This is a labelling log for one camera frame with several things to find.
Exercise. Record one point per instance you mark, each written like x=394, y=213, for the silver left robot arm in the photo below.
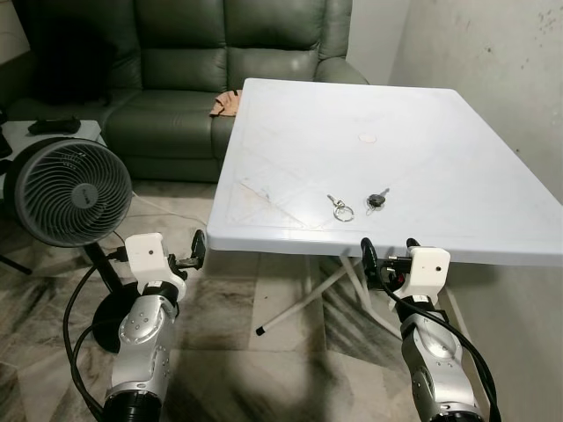
x=145, y=338

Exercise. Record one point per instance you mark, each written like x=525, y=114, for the black-headed key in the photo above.
x=376, y=200

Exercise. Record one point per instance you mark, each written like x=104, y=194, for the grey round floor fan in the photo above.
x=66, y=193

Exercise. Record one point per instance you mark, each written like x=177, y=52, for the brown crumpled cloth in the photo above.
x=226, y=103

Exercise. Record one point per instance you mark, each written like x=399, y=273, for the black stand leg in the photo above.
x=13, y=264

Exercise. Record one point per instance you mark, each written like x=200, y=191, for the flat black pouch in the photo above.
x=53, y=126

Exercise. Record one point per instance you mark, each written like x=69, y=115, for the dark green leather sofa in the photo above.
x=176, y=61

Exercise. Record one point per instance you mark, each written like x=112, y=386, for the small pale side table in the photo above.
x=22, y=136

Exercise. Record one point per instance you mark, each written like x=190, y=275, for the black garment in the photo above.
x=62, y=53

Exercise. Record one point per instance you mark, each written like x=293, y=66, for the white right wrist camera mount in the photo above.
x=429, y=266

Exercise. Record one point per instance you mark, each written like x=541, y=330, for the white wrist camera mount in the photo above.
x=429, y=266
x=148, y=255

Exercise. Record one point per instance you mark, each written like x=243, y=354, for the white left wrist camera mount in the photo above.
x=148, y=255

